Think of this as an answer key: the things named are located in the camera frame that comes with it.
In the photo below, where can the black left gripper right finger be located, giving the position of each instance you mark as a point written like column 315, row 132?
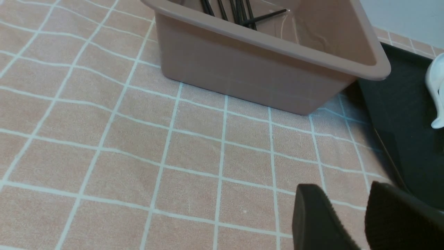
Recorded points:
column 396, row 220

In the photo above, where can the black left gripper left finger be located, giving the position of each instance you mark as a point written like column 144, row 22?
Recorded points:
column 315, row 225

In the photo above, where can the black plastic tray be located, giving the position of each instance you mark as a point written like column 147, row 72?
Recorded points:
column 401, row 112

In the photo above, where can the white ceramic spoon far left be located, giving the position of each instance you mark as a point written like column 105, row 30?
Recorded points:
column 434, row 80

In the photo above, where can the pink plastic bin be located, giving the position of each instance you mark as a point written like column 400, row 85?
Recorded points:
column 295, row 61

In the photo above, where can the plain black chopstick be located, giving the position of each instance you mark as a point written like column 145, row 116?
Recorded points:
column 236, row 11
column 262, row 17
column 222, row 10
column 207, row 7
column 251, row 16

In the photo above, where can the pink checkered tablecloth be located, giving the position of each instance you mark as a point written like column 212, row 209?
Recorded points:
column 101, row 151

